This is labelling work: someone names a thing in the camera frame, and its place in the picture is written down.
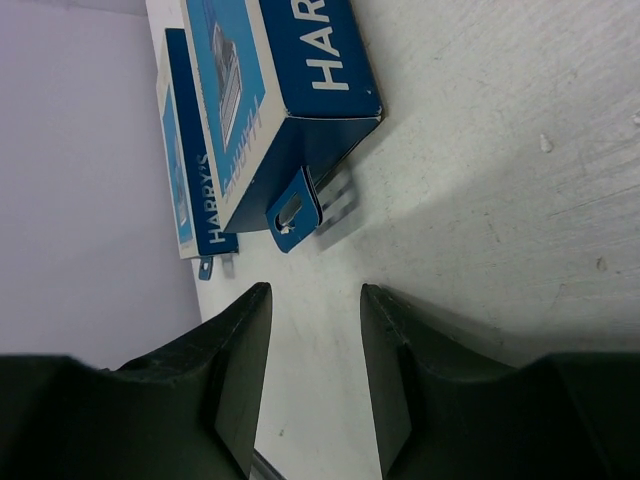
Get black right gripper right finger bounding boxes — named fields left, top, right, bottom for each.
left=360, top=284, right=639, bottom=479

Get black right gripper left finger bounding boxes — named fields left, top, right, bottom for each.
left=1, top=282, right=272, bottom=479

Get aluminium rail base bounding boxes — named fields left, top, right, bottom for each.
left=249, top=450, right=286, bottom=480

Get harry's razor box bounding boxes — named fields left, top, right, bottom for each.
left=156, top=27, right=239, bottom=281
left=181, top=1, right=383, bottom=253

